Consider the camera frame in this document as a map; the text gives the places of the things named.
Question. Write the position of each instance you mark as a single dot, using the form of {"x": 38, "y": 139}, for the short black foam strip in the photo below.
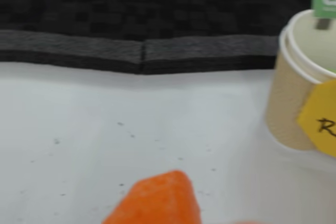
{"x": 210, "y": 53}

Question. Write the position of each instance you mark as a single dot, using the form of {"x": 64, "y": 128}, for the paper cup with green tag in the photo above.
{"x": 286, "y": 103}

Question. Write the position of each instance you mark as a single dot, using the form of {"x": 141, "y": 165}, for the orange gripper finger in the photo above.
{"x": 157, "y": 200}

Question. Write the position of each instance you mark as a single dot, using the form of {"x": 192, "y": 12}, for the yellow welcome sign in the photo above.
{"x": 323, "y": 119}

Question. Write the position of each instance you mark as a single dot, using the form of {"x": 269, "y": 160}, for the long black foam strip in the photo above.
{"x": 65, "y": 51}

